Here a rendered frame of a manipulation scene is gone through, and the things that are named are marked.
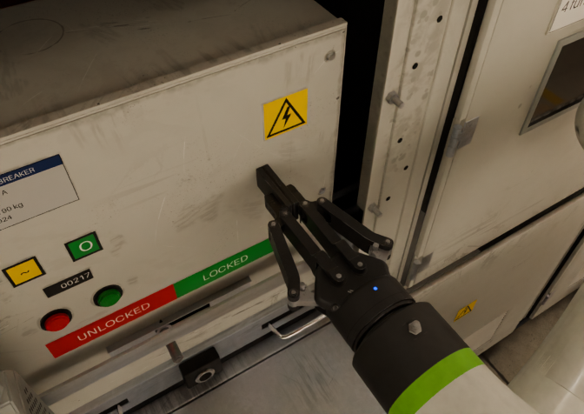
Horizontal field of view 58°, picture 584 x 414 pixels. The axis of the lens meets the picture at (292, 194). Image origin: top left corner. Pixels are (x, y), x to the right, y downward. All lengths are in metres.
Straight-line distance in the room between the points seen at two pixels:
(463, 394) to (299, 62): 0.34
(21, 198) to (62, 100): 0.09
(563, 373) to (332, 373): 0.43
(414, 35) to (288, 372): 0.57
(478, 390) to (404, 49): 0.34
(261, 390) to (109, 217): 0.44
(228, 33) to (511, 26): 0.32
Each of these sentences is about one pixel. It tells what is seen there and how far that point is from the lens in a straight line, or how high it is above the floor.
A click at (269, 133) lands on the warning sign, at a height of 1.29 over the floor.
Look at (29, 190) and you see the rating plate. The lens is 0.52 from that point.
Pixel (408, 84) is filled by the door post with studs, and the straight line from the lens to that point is 0.63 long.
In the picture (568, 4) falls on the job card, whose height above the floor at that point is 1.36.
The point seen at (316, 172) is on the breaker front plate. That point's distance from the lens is 0.68.
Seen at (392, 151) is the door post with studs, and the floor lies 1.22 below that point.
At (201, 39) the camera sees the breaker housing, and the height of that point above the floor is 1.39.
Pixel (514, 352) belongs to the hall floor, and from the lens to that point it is 2.00.
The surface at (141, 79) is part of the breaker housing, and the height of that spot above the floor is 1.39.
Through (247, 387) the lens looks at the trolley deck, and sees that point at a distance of 0.90.
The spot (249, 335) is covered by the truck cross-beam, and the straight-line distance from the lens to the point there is 0.89.
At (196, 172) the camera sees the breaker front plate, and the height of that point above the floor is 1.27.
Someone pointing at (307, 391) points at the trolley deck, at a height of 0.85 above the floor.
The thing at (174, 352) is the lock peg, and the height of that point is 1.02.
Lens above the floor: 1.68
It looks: 48 degrees down
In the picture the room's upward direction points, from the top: straight up
